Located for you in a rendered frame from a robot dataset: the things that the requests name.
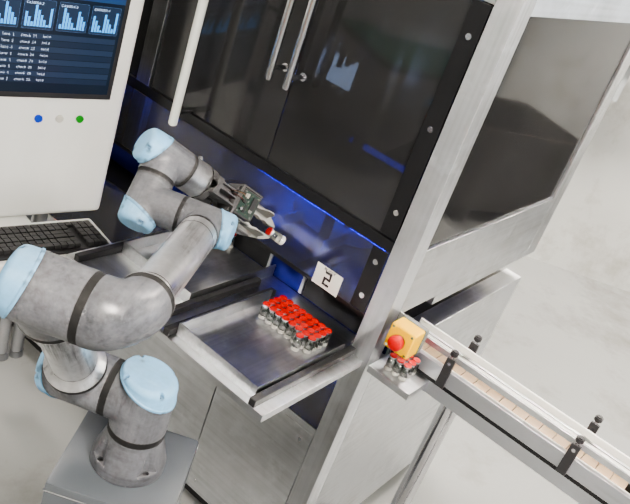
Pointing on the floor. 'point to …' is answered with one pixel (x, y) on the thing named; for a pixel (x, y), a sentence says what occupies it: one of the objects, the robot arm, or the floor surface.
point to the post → (416, 234)
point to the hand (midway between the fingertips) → (264, 229)
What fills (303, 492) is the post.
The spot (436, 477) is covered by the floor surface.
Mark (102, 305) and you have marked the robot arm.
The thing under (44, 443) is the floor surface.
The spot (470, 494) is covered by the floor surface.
